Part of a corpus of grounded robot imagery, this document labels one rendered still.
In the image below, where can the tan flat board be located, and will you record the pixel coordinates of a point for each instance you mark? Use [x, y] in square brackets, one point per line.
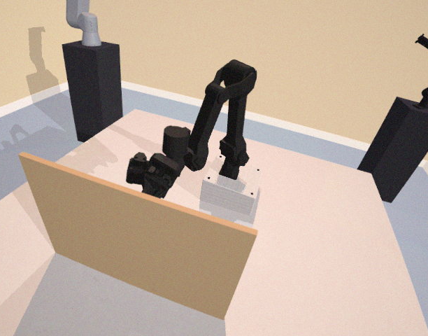
[177, 253]

